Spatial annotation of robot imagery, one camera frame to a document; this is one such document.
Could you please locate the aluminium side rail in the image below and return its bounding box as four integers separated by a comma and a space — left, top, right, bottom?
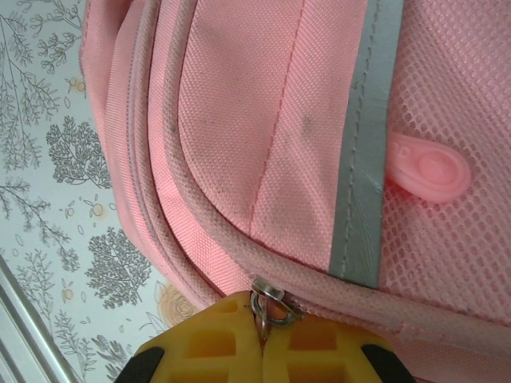
0, 255, 87, 383

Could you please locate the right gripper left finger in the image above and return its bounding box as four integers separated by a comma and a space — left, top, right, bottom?
105, 290, 264, 383

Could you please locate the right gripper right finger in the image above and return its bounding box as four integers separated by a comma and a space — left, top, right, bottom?
261, 317, 416, 383

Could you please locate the pink school backpack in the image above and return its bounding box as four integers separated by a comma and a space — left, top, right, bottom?
79, 0, 511, 383

